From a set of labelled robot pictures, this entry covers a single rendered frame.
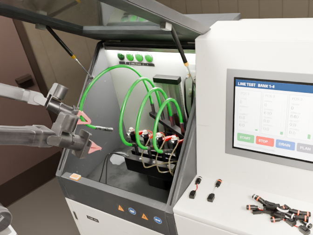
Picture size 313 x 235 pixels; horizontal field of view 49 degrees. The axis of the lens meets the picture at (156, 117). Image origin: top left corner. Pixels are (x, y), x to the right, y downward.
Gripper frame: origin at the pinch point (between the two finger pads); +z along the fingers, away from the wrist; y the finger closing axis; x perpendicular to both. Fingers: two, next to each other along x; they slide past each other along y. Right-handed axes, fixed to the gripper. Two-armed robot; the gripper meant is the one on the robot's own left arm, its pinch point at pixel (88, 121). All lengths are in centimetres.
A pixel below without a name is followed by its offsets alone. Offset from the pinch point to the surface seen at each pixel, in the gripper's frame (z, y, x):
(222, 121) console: 42, -36, -28
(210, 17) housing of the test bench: 33, 10, -72
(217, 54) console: 26, -35, -50
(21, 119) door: -27, 149, 51
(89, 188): 13.9, -2.4, 29.1
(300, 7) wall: 110, 65, -125
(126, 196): 26.7, -18.6, 20.2
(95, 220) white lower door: 27, 7, 48
